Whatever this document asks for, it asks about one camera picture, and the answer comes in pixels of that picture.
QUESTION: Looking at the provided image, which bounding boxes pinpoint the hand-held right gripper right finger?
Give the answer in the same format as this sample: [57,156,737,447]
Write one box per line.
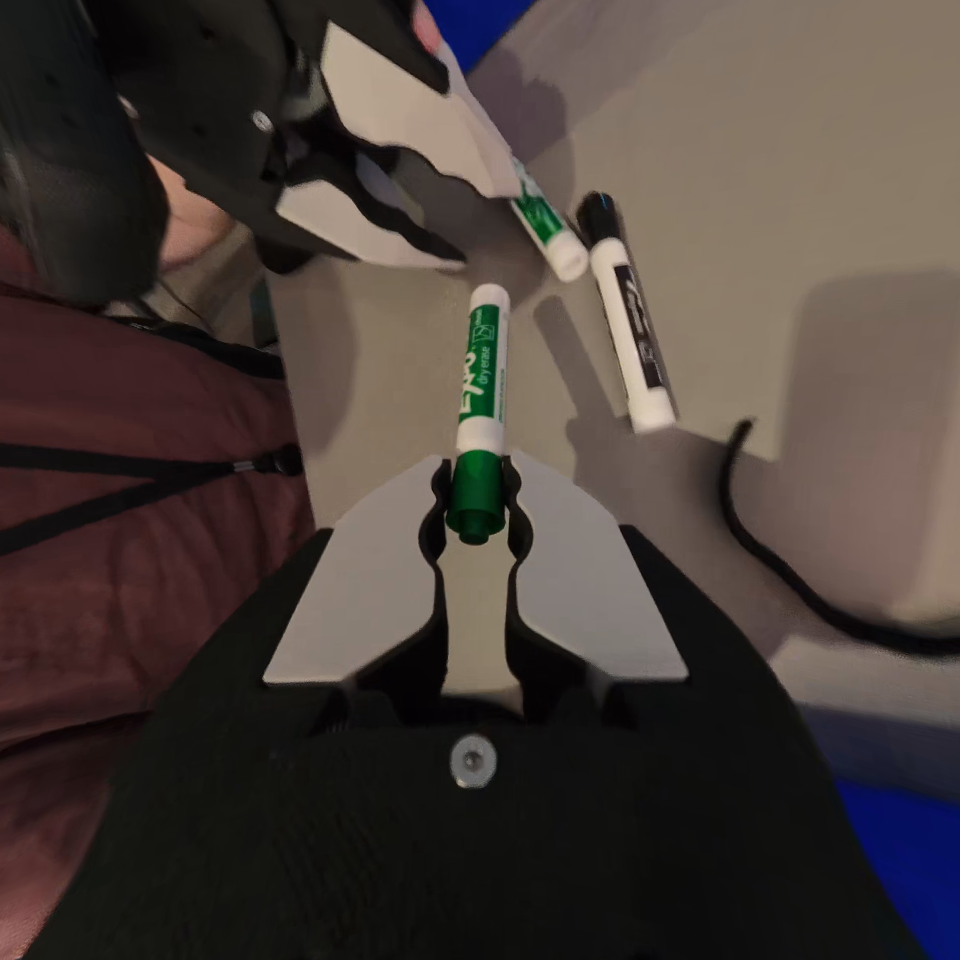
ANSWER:
[501,450,690,685]

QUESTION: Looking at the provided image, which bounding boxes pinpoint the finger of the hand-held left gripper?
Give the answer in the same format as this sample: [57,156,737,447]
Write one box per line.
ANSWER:
[277,150,468,270]
[321,22,520,200]

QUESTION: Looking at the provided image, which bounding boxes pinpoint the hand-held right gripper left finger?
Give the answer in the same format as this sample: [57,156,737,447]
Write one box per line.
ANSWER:
[262,453,451,687]

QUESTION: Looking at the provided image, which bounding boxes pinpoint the black velcro tie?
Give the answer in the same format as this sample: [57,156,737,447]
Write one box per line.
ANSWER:
[718,418,960,655]

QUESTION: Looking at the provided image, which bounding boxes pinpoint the green dry-erase marker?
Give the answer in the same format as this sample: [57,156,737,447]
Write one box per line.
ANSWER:
[510,157,590,284]
[444,283,513,547]

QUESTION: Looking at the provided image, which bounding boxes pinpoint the black dry-erase marker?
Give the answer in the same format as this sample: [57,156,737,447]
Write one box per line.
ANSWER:
[576,191,678,435]

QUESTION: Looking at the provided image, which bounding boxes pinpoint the person's left forearm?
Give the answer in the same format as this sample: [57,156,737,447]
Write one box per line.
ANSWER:
[146,157,241,275]

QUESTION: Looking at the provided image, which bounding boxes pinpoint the person in maroon shirt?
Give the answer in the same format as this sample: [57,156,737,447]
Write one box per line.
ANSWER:
[0,225,316,960]

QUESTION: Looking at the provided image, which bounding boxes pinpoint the black harness strap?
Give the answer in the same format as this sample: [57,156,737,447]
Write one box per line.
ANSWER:
[0,315,305,558]

